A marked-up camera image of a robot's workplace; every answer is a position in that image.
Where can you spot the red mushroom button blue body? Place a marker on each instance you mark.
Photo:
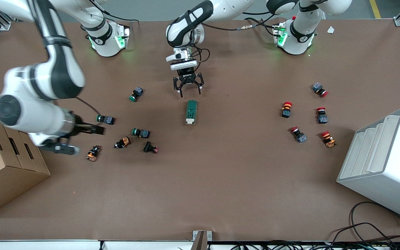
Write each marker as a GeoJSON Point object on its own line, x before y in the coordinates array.
{"type": "Point", "coordinates": [319, 89]}
{"type": "Point", "coordinates": [299, 135]}
{"type": "Point", "coordinates": [322, 116]}

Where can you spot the black selector switch orange body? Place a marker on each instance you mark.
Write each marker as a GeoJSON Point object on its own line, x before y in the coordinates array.
{"type": "Point", "coordinates": [93, 153]}
{"type": "Point", "coordinates": [123, 142]}

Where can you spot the green push button blue body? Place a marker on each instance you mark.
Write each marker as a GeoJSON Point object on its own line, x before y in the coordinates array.
{"type": "Point", "coordinates": [141, 133]}
{"type": "Point", "coordinates": [107, 119]}
{"type": "Point", "coordinates": [136, 93]}

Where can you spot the black square indicator button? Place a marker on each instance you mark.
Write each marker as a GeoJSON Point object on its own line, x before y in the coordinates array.
{"type": "Point", "coordinates": [150, 147]}

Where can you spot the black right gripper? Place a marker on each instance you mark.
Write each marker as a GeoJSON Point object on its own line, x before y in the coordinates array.
{"type": "Point", "coordinates": [79, 127]}

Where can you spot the white paper scrap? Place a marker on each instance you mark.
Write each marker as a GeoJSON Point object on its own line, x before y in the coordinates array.
{"type": "Point", "coordinates": [331, 30]}

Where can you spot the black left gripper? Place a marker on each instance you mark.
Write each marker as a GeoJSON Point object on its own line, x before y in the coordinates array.
{"type": "Point", "coordinates": [187, 77]}

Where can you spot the brown paper table mat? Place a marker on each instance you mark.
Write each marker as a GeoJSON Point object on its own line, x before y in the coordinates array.
{"type": "Point", "coordinates": [221, 173]}

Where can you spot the red mushroom button orange body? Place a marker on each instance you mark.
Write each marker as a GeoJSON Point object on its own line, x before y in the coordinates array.
{"type": "Point", "coordinates": [328, 139]}
{"type": "Point", "coordinates": [286, 110]}

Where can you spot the grey metal bracket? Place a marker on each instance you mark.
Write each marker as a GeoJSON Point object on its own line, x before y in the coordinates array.
{"type": "Point", "coordinates": [201, 238]}

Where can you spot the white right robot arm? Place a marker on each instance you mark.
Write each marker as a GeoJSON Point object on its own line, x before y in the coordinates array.
{"type": "Point", "coordinates": [57, 73]}

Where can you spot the green load switch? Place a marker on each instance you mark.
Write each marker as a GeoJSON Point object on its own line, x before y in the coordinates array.
{"type": "Point", "coordinates": [191, 111]}

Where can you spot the brown cardboard box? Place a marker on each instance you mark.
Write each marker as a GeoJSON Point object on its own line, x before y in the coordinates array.
{"type": "Point", "coordinates": [5, 173]}

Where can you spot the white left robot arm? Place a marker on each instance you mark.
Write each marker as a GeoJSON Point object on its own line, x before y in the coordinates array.
{"type": "Point", "coordinates": [186, 31]}

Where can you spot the white foam box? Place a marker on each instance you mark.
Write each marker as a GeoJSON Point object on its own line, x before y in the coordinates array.
{"type": "Point", "coordinates": [387, 166]}

